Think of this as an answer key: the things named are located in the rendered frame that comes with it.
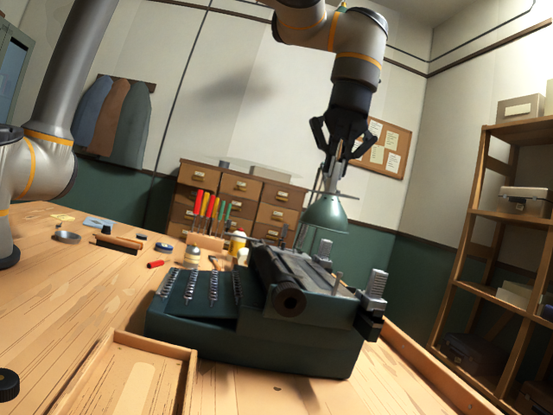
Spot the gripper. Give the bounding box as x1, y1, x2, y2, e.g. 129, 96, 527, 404
308, 79, 382, 179

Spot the chrome return lever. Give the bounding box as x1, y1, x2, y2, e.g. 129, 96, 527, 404
243, 223, 291, 251

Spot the grey ribbed margin stop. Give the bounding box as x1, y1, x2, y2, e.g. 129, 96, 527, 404
356, 267, 390, 313
311, 238, 334, 270

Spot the dark typewriter carriage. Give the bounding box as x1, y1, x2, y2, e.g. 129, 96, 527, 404
247, 239, 386, 343

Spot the green typewriter body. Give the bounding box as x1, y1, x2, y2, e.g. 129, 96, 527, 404
143, 263, 369, 381

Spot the cork notice board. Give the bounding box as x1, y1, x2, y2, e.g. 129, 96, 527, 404
346, 115, 414, 182

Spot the thin grey metal bar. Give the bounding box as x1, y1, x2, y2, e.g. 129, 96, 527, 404
308, 188, 361, 201

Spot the white flat box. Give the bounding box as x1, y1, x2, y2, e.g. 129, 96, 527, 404
247, 164, 304, 183

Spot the green desk lamp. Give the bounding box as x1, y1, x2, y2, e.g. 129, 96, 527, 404
295, 160, 350, 257

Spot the wooden drawer cabinet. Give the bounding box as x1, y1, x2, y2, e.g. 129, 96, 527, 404
165, 156, 310, 252

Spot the yellow can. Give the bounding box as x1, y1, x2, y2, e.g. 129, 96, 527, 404
226, 229, 248, 257

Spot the red screwdriver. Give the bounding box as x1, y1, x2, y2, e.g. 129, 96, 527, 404
205, 194, 217, 237
191, 188, 205, 235

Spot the orange screwdriver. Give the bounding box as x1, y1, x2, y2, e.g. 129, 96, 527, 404
198, 192, 213, 236

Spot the dark platen knob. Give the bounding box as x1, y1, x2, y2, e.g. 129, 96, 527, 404
270, 279, 308, 319

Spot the wooden screwdriver block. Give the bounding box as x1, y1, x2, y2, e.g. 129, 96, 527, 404
185, 230, 226, 252

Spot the wooden shelf unit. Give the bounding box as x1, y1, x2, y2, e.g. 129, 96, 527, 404
425, 113, 553, 415

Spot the beige cardboard box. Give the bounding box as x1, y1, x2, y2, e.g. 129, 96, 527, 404
494, 92, 547, 127

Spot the cream oil bottle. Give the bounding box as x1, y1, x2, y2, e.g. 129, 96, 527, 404
182, 243, 202, 271

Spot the green coat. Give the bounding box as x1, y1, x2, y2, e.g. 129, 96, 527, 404
115, 80, 154, 171

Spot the brown coat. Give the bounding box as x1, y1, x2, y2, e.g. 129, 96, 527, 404
85, 77, 131, 158

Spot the white paper stack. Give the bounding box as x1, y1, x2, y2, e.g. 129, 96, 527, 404
493, 278, 546, 313

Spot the wooden black bristle brush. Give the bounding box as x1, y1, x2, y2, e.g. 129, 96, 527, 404
92, 233, 144, 258

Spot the dark carrying case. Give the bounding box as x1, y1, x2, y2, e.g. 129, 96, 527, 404
439, 330, 505, 378

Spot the blue coat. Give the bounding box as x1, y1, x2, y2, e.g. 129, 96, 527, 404
70, 73, 114, 149

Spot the blue cloth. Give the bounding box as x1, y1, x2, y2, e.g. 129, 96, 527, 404
82, 215, 118, 229

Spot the wooden tray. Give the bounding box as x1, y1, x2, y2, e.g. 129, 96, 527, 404
46, 326, 200, 415

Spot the grey metal cupboard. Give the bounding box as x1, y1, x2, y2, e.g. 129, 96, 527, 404
0, 16, 37, 127

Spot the black round knob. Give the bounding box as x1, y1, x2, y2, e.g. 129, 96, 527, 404
0, 367, 22, 404

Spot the beige case with black strap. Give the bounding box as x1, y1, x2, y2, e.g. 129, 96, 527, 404
495, 185, 553, 216

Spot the grey metal ring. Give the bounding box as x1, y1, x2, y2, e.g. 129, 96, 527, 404
53, 229, 83, 245

